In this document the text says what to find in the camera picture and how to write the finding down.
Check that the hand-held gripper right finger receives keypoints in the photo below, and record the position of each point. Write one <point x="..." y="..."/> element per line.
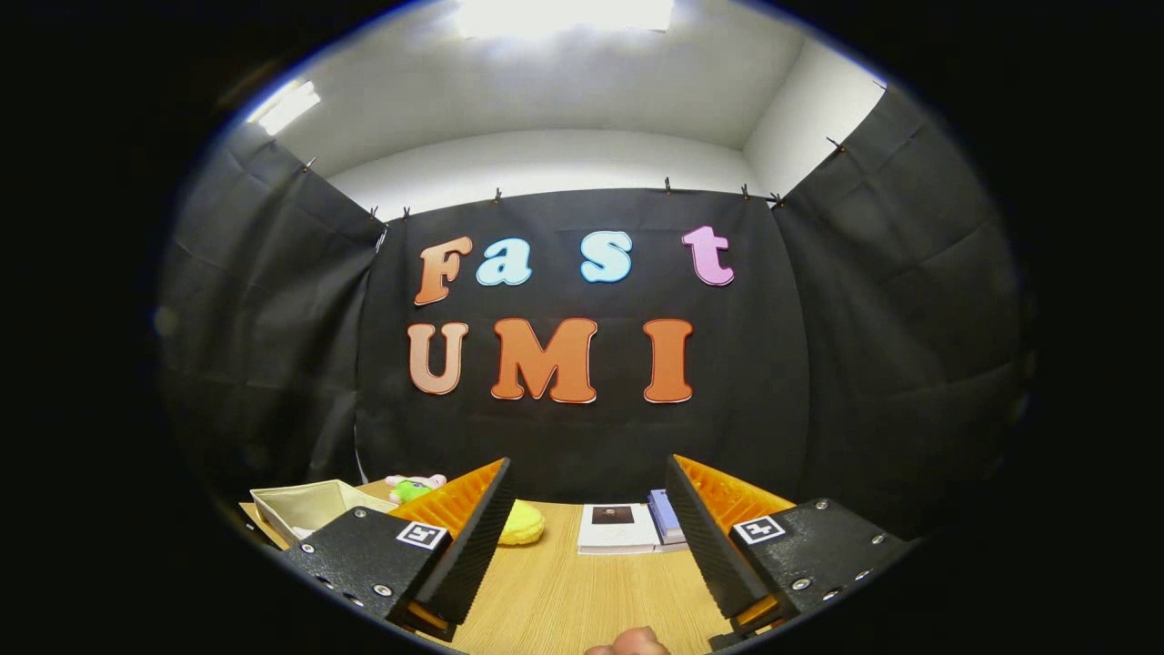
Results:
<point x="705" y="546"/>

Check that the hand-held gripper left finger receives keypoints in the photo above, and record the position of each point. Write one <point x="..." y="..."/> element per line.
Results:
<point x="473" y="546"/>

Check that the brown fabric storage box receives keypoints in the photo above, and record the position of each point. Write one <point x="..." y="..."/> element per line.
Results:
<point x="314" y="505"/>

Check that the blue paperback book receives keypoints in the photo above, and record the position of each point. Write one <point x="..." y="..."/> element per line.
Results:
<point x="667" y="518"/>

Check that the yellow fluffy plush ball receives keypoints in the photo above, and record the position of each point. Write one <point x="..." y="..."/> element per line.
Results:
<point x="526" y="526"/>

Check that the green and pink plush toy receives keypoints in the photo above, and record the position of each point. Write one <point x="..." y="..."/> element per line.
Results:
<point x="414" y="487"/>

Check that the white paperback book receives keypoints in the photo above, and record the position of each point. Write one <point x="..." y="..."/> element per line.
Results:
<point x="618" y="532"/>

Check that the black backdrop cloth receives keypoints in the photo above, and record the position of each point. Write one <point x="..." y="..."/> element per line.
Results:
<point x="582" y="437"/>

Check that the ceiling light panel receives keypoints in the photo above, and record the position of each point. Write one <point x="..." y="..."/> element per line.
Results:
<point x="286" y="107"/>
<point x="564" y="14"/>

